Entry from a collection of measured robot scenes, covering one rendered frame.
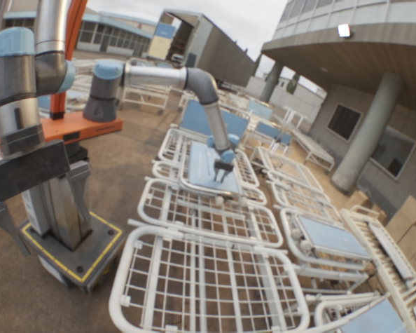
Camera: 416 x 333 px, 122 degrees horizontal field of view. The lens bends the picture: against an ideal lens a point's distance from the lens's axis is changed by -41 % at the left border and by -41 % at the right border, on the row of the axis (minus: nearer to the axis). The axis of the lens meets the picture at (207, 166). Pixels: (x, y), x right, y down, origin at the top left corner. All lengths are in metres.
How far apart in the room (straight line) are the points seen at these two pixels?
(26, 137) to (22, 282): 1.24
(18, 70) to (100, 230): 1.01
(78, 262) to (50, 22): 0.97
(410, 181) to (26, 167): 6.80
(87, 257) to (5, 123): 0.89
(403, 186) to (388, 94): 2.75
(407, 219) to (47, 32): 4.15
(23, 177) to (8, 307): 1.16
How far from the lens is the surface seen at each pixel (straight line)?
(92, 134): 0.79
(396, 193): 6.76
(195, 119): 2.15
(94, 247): 1.12
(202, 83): 0.87
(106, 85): 0.79
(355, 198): 4.64
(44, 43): 0.47
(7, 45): 0.32
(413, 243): 3.90
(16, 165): 0.31
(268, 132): 3.58
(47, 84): 0.44
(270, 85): 11.66
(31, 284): 1.40
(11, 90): 0.30
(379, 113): 5.24
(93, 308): 1.28
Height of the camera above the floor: 1.22
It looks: 27 degrees down
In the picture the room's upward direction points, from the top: 23 degrees clockwise
